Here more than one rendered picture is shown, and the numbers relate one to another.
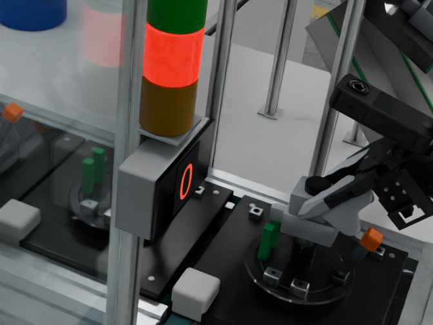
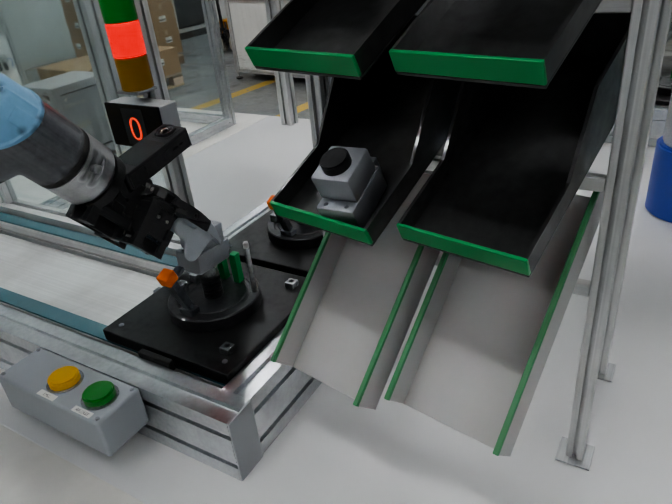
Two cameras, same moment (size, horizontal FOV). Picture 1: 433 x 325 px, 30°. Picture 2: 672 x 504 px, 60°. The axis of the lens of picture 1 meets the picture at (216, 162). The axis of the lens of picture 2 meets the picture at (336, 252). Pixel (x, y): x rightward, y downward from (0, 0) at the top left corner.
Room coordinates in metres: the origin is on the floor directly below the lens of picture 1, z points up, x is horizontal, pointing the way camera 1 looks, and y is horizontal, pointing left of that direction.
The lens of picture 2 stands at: (1.14, -0.80, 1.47)
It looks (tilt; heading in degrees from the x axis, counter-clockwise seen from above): 30 degrees down; 105
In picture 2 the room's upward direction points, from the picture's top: 6 degrees counter-clockwise
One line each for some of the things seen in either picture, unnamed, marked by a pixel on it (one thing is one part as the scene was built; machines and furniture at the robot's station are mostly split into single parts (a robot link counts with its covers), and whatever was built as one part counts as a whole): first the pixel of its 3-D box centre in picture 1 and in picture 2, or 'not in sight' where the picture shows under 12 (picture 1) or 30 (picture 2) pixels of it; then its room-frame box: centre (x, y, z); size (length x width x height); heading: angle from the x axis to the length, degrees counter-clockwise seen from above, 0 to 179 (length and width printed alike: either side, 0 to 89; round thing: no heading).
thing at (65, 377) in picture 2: not in sight; (64, 380); (0.61, -0.30, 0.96); 0.04 x 0.04 x 0.02
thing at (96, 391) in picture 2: not in sight; (99, 396); (0.68, -0.32, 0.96); 0.04 x 0.04 x 0.02
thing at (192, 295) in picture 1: (194, 295); not in sight; (0.70, 0.00, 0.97); 0.05 x 0.05 x 0.04; 72
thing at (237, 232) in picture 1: (296, 280); (217, 309); (0.76, -0.12, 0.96); 0.24 x 0.24 x 0.02; 72
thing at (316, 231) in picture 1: (306, 204); (205, 238); (0.76, -0.11, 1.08); 0.08 x 0.04 x 0.07; 71
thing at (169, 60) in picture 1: (173, 48); (125, 38); (0.62, 0.05, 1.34); 0.05 x 0.05 x 0.05
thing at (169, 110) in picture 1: (167, 98); (134, 72); (0.62, 0.05, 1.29); 0.05 x 0.05 x 0.05
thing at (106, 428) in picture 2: not in sight; (72, 397); (0.61, -0.30, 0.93); 0.21 x 0.07 x 0.06; 162
